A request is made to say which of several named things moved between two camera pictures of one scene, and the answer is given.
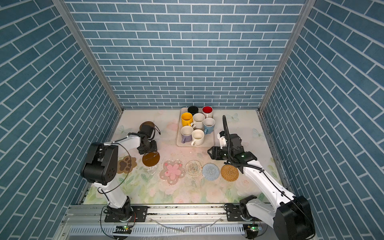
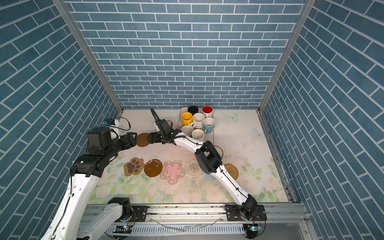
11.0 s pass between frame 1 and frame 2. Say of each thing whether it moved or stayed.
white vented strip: stayed
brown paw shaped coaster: moved
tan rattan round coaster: stayed
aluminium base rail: stayed
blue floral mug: stayed
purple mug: stayed
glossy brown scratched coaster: moved
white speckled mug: stayed
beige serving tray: stayed
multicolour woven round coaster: stayed
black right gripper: moved
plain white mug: stayed
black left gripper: moved
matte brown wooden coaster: moved
